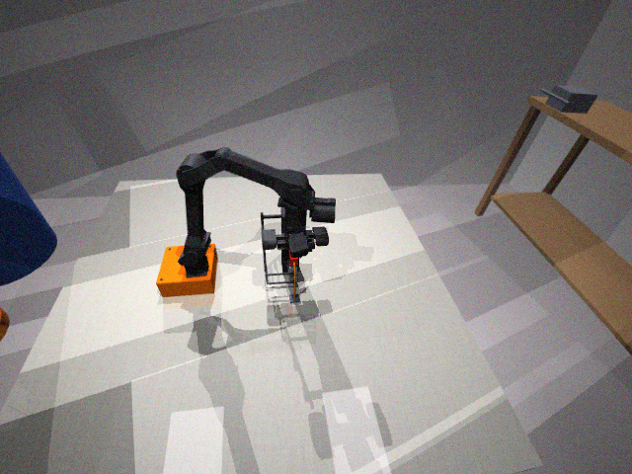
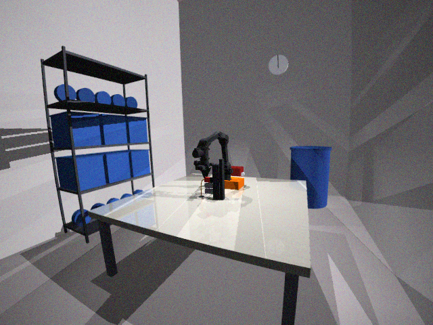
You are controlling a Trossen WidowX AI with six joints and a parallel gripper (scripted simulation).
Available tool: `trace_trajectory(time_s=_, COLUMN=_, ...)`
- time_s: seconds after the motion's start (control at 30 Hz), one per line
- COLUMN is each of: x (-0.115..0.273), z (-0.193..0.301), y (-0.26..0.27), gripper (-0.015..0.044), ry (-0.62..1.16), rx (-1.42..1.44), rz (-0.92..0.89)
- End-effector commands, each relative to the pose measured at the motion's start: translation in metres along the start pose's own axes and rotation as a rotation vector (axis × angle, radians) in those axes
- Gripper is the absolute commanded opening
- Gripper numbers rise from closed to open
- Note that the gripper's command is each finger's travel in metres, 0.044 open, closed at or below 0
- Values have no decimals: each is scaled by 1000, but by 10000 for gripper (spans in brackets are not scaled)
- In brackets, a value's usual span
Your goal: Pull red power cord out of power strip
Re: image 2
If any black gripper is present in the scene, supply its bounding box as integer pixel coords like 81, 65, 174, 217
196, 156, 214, 178

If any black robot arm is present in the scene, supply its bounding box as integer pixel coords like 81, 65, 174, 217
192, 131, 233, 181

